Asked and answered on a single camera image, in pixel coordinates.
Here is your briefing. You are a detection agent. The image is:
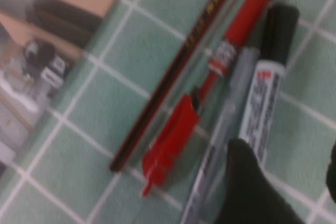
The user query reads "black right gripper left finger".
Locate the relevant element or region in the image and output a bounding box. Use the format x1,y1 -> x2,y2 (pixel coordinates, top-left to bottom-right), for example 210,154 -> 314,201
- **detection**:
225,137 -> 313,224

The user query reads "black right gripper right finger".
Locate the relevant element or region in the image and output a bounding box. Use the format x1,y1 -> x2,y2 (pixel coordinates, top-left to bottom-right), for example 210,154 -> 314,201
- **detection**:
325,141 -> 336,205

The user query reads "black capped white marker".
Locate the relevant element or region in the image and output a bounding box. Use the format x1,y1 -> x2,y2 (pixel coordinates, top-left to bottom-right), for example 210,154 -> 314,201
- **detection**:
237,3 -> 301,167

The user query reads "red gel pen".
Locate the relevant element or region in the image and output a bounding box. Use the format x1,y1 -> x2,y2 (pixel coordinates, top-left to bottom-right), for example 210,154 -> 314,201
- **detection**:
140,0 -> 278,198

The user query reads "clear grey pen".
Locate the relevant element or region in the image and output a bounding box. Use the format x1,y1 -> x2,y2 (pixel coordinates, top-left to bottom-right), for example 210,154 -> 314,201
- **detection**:
178,47 -> 260,224

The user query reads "dark red pencil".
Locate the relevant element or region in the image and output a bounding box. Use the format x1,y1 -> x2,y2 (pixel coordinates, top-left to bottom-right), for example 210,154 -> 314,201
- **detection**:
109,0 -> 242,174

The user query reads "green checked tablecloth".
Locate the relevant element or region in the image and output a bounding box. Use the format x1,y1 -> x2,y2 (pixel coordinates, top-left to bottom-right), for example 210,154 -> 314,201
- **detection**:
0,0 -> 336,224

